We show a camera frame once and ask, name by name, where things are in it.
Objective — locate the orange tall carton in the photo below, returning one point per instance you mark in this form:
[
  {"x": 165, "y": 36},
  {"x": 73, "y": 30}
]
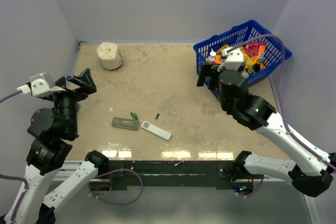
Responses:
[{"x": 261, "y": 50}]

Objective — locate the white remote control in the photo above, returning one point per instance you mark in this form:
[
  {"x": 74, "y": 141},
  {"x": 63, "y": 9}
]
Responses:
[{"x": 156, "y": 130}]

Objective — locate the yellow snack bag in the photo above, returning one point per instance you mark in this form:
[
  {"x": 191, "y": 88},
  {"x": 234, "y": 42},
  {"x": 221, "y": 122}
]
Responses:
[{"x": 247, "y": 61}]

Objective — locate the dark glass bottle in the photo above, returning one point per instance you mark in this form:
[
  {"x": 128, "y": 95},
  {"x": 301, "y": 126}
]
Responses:
[{"x": 255, "y": 67}]

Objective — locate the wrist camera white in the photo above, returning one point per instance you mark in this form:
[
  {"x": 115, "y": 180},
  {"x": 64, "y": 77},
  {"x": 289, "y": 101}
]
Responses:
[
  {"x": 232, "y": 60},
  {"x": 40, "y": 85}
]

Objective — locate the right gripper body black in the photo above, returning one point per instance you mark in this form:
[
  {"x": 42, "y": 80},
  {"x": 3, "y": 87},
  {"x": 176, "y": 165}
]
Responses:
[{"x": 212, "y": 71}]

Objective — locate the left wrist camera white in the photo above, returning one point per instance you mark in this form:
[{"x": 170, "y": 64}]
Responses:
[{"x": 40, "y": 85}]

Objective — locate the white tissue roll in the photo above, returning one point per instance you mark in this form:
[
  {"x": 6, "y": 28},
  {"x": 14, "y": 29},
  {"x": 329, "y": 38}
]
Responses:
[{"x": 109, "y": 55}]

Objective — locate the red soda can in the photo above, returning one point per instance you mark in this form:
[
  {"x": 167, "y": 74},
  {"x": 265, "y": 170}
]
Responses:
[{"x": 244, "y": 74}]

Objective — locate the white bottle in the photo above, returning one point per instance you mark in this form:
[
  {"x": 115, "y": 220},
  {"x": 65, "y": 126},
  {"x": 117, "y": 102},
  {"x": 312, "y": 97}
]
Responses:
[{"x": 211, "y": 56}]

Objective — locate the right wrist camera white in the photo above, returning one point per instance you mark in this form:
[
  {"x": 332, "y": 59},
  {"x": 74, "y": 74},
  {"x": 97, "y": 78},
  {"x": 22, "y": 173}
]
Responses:
[{"x": 232, "y": 60}]

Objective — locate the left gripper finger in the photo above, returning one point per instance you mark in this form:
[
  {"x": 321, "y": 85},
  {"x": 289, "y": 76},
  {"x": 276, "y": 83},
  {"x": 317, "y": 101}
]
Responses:
[
  {"x": 84, "y": 81},
  {"x": 60, "y": 85}
]

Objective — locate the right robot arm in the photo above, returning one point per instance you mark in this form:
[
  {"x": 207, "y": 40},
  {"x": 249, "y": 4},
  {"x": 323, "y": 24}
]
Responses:
[{"x": 309, "y": 169}]

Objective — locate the blue plastic basket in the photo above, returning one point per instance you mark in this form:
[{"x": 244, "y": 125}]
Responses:
[{"x": 235, "y": 36}]

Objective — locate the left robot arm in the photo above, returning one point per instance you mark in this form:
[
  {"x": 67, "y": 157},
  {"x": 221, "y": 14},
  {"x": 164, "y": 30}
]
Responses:
[{"x": 53, "y": 130}]

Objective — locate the grey remote control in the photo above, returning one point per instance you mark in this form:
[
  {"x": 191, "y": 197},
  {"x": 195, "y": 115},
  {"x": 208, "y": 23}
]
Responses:
[{"x": 127, "y": 124}]

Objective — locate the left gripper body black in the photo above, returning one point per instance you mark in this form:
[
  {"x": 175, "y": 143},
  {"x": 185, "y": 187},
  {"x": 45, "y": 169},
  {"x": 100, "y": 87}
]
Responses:
[{"x": 67, "y": 100}]

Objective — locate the black base frame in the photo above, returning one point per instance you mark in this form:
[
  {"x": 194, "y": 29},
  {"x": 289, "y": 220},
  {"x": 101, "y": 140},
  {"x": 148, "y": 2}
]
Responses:
[{"x": 217, "y": 174}]

